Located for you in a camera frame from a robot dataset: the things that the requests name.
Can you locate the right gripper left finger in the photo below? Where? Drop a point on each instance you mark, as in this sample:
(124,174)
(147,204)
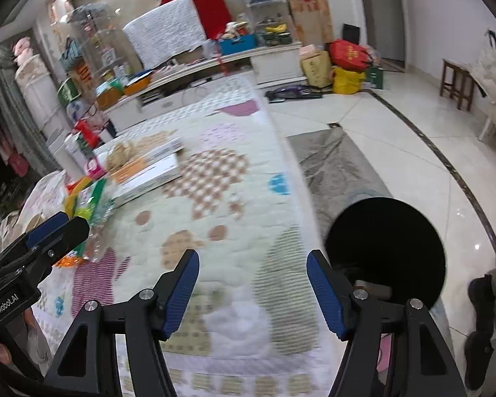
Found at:
(86,362)

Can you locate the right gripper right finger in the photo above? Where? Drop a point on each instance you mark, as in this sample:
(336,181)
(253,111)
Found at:
(420,363)

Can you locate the green white snack bag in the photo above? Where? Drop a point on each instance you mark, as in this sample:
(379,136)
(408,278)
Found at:
(94,203)

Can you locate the brown paper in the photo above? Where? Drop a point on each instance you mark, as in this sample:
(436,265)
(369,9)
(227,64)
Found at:
(120,155)

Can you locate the black trash bin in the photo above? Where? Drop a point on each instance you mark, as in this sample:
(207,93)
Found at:
(390,244)

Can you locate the orange white flat box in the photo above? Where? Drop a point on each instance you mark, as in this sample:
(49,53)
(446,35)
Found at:
(155,164)

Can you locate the white covered air conditioner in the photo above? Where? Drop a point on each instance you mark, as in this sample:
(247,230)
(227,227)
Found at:
(40,95)

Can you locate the patterned quilted table cover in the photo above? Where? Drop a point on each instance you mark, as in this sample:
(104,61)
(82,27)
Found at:
(253,326)

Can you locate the pink plush toy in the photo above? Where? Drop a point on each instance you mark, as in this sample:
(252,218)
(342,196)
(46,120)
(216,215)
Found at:
(23,51)

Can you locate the clear acrylic shelf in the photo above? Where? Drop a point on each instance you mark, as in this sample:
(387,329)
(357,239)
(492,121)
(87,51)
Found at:
(104,46)

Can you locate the wooden stool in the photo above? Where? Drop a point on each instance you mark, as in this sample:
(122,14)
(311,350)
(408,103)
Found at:
(457,83)

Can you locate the white cloth covered TV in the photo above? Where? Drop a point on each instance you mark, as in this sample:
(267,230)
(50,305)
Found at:
(165,32)

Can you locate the yellow floor bag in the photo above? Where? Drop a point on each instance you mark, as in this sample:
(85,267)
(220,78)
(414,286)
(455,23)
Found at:
(346,82)

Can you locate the handheld vacuum cleaner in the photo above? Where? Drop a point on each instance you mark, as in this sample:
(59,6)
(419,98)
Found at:
(293,93)

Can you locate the beige paper bag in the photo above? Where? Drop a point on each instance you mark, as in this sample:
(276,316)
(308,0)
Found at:
(317,69)

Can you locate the red gift bag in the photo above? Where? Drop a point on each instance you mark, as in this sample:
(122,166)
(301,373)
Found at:
(349,56)

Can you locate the blue storage basket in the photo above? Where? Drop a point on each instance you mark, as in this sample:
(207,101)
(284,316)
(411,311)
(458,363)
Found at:
(236,45)

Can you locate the white TV cabinet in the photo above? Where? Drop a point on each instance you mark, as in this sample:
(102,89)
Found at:
(264,68)

